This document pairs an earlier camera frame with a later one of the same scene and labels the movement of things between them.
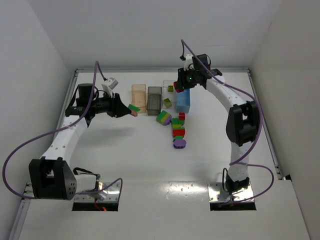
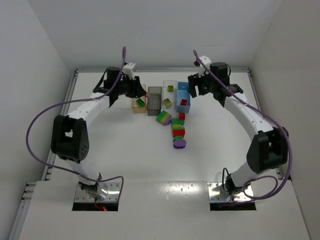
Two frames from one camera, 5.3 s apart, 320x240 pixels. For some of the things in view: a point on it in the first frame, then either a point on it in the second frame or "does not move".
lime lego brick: x=167 y=102 does not move
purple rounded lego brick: x=179 y=143 does not move
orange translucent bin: x=139 y=97 does not move
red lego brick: x=178 y=90 to x=183 y=102
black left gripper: x=113 y=105 to x=132 y=87
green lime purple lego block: x=164 y=118 does not move
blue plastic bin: x=183 y=101 does not move
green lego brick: x=134 y=108 to x=140 y=102
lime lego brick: x=170 y=88 does not move
